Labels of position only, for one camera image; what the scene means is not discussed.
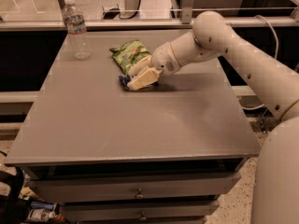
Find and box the grey metal post bracket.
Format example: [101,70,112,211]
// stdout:
[180,0,194,24]

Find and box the clutter of bottles on floor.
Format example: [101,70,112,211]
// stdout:
[21,188,67,224]

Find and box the black chair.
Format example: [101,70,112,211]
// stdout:
[0,167,30,224]

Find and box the white cable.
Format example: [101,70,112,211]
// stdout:
[241,14,280,111]

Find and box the upper grey drawer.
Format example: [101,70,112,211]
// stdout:
[30,172,241,203]

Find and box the grey drawer cabinet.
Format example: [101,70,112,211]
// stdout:
[6,30,260,224]

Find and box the clear plastic water bottle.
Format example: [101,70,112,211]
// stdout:
[63,0,91,60]

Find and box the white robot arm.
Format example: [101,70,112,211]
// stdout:
[127,11,299,224]

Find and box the grey drawer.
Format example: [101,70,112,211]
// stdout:
[62,200,220,221]
[30,172,241,203]

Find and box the green chip bag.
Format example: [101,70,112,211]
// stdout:
[109,40,150,75]

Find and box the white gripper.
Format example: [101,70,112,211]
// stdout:
[127,42,181,91]

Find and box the blue rxbar blueberry bar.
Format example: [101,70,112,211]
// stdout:
[119,76,158,91]

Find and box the lower grey drawer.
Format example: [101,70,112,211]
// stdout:
[62,200,220,221]

